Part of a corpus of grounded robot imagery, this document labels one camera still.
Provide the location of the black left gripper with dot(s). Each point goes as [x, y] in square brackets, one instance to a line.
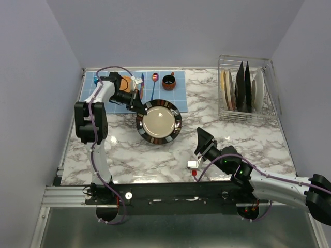
[138, 107]

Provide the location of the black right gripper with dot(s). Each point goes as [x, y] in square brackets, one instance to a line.
[204, 138]

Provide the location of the black rimmed striped plate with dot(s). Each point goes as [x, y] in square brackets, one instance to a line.
[162, 123]

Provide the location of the teal and red plate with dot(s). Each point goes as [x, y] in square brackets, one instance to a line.
[259, 78]

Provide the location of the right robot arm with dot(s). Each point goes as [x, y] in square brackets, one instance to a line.
[309, 193]

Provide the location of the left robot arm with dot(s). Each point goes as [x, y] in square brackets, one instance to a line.
[91, 123]

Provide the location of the iridescent knife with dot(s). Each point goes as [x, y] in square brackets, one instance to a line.
[142, 86]

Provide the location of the woven wicker coaster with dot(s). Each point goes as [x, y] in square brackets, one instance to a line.
[126, 84]

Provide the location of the iridescent spoon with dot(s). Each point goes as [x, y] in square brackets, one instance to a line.
[155, 78]

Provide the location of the blue grid placemat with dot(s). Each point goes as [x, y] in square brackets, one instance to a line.
[177, 96]

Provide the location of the brown ceramic mug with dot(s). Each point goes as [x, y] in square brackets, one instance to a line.
[169, 81]

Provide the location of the yellow rimmed plate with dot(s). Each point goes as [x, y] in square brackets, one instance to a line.
[223, 90]

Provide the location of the blue fork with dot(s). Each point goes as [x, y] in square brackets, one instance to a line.
[95, 80]

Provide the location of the black square plate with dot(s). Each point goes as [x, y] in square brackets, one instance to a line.
[240, 88]
[248, 89]

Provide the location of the brown rimmed plate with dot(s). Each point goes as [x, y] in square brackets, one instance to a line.
[230, 90]

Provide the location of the small white plate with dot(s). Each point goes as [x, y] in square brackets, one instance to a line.
[253, 92]

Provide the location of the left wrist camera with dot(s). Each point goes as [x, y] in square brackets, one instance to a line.
[135, 82]

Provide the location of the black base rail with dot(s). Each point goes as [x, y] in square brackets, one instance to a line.
[174, 198]

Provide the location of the wire dish rack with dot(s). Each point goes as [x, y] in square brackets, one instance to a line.
[232, 63]

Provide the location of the aluminium frame extrusion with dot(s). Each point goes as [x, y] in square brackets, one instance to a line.
[63, 196]

